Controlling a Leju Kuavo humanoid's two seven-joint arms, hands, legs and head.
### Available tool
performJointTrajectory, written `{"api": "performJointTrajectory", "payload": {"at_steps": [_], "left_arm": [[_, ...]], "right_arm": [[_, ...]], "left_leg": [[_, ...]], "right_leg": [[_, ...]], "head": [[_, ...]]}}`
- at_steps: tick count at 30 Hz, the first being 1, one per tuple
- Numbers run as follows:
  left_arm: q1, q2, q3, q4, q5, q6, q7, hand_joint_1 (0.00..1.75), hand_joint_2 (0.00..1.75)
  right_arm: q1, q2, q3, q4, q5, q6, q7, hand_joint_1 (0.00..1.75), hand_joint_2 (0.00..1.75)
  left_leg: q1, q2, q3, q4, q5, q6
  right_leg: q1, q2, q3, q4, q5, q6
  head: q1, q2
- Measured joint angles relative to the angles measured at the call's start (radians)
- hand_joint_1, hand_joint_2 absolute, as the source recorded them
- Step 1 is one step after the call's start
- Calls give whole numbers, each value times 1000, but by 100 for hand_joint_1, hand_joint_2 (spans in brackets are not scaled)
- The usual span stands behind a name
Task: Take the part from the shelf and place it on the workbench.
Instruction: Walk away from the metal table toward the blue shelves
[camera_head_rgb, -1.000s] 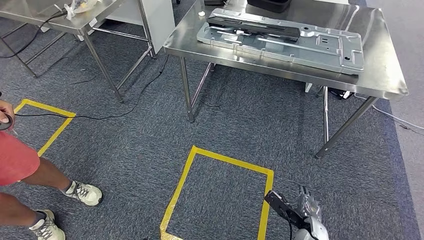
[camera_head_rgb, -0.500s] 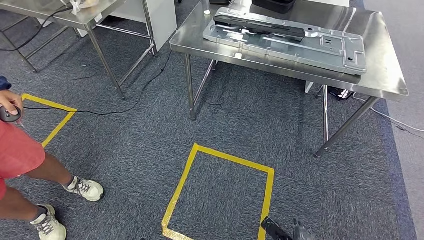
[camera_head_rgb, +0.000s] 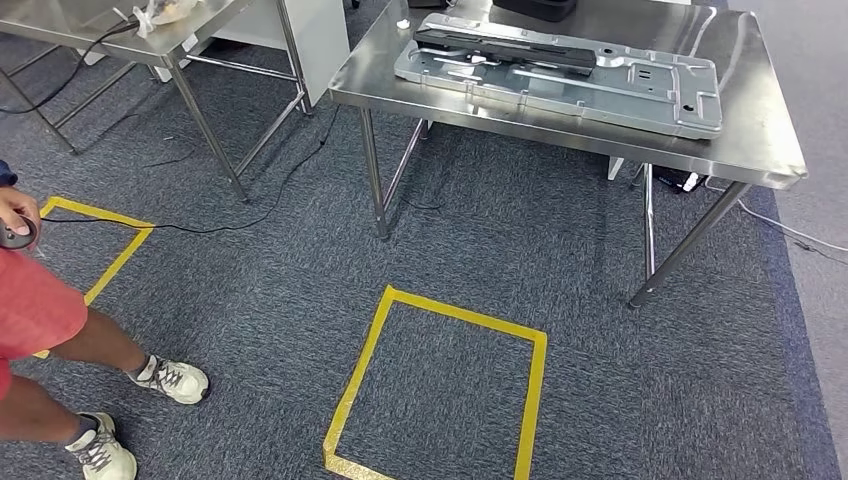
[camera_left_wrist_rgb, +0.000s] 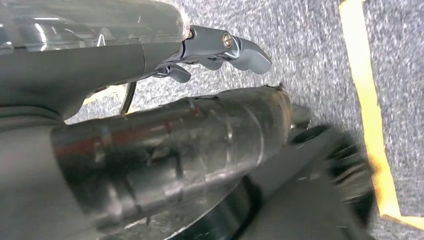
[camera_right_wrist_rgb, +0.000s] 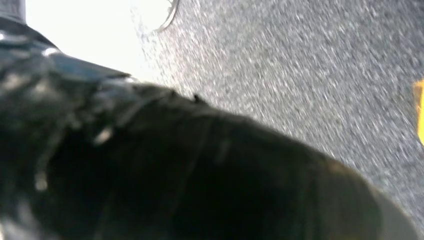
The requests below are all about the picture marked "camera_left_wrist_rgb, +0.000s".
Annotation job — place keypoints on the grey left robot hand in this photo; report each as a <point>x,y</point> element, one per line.
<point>82,63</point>

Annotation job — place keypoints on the dark robot foot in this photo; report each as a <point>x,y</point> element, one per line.
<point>298,198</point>

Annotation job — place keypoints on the yellow floor tape rectangle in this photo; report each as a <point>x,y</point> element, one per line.
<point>364,82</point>

